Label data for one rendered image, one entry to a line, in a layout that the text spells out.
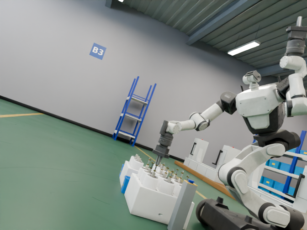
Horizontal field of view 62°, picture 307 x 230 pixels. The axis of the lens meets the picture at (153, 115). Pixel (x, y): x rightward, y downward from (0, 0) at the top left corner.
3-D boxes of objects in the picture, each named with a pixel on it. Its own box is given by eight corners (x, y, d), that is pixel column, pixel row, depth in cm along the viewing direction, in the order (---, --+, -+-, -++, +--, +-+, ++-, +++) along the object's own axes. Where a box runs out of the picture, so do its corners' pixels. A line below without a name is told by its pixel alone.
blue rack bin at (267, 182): (275, 188, 749) (277, 181, 751) (285, 192, 713) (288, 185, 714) (262, 184, 737) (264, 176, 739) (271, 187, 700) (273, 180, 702)
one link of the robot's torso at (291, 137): (289, 145, 192) (284, 122, 190) (304, 148, 179) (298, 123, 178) (258, 158, 185) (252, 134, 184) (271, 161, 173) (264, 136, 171)
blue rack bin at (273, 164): (281, 170, 753) (283, 164, 754) (291, 174, 716) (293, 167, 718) (267, 165, 740) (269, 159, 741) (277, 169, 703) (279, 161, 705)
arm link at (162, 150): (149, 151, 172) (155, 134, 173) (156, 153, 180) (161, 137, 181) (165, 158, 165) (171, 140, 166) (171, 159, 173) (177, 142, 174)
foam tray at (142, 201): (169, 208, 206) (177, 187, 208) (186, 230, 168) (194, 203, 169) (124, 195, 199) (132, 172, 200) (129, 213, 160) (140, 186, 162)
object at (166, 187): (168, 209, 175) (177, 184, 176) (163, 211, 166) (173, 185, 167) (156, 203, 179) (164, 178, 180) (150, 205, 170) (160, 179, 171)
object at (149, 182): (137, 203, 164) (147, 175, 166) (135, 198, 174) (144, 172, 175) (151, 206, 166) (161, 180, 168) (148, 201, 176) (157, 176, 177)
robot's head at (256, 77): (255, 79, 178) (248, 70, 176) (264, 77, 170) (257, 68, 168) (250, 85, 176) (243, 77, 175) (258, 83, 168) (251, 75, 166)
